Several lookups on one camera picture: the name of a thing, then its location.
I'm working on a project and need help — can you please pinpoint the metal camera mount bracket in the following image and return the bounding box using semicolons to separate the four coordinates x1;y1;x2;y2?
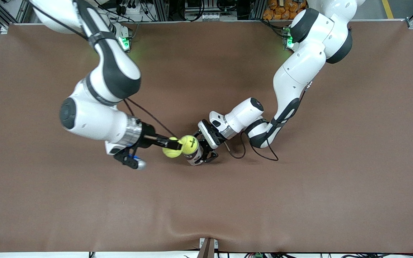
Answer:
196;237;219;258

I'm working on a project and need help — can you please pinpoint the silver Wilson tennis ball can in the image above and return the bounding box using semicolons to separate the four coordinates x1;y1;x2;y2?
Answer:
186;145;205;166

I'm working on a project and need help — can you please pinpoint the bag of orange items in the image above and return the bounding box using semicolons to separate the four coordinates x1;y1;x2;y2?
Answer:
263;0;309;20

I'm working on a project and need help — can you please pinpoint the white power strip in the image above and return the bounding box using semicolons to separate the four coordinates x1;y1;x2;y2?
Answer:
115;0;146;15

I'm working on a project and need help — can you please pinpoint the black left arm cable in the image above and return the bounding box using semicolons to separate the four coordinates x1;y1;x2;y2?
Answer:
224;81;314;162

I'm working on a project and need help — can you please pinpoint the yellow tennis ball small mark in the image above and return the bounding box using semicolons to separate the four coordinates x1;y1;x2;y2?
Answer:
180;135;199;155

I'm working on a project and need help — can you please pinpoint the tennis ball Roland Garros print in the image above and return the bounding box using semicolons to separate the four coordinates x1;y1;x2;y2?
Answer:
162;137;183;158

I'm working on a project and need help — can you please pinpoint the brown table mat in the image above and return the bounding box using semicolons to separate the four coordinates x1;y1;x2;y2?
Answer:
0;20;413;253

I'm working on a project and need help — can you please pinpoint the aluminium frame post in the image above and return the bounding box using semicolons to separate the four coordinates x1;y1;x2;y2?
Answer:
152;0;170;21
249;0;265;20

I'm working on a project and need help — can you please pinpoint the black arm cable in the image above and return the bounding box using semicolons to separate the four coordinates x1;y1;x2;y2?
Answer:
224;81;314;162
27;0;178;138

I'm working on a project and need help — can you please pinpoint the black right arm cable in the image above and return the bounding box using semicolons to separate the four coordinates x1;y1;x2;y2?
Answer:
27;0;178;138

